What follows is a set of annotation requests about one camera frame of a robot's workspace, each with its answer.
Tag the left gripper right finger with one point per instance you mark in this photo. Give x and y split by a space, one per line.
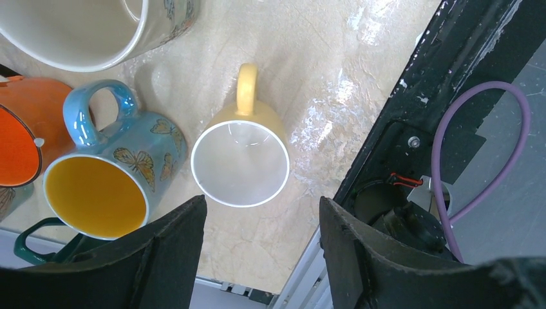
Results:
368 269

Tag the blue mug yellow inside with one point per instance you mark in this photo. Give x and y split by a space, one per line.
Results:
114 178

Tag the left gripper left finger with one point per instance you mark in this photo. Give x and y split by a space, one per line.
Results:
152 267

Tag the orange mug black handle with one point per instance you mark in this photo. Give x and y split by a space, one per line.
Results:
33 132

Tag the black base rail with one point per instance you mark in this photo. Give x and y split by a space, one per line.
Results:
465 44

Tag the cream mug blue pattern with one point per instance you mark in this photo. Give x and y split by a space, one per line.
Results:
90 36

